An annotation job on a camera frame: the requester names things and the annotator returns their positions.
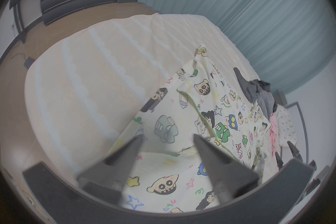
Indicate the bed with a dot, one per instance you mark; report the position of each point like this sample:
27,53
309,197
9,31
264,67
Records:
91,73

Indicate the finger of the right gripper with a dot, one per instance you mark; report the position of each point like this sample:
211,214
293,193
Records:
279,161
294,152

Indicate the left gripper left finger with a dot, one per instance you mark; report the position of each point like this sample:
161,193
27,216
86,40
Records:
115,170

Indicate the grey knit garment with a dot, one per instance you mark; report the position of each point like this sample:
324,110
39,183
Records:
266,104

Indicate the small black box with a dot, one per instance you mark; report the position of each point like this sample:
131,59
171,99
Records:
28,62

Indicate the pink garment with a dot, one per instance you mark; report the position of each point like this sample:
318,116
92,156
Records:
273,133

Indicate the grey bedside table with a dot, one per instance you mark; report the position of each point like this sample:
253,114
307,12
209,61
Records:
280,97

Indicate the white printed pyjama top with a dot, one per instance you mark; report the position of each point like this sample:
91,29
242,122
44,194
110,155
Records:
183,102

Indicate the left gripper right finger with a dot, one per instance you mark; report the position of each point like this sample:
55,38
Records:
225,178

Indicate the white printed pillow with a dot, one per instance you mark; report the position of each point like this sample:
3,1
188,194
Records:
287,125

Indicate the black garment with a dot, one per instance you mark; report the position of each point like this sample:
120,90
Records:
263,86

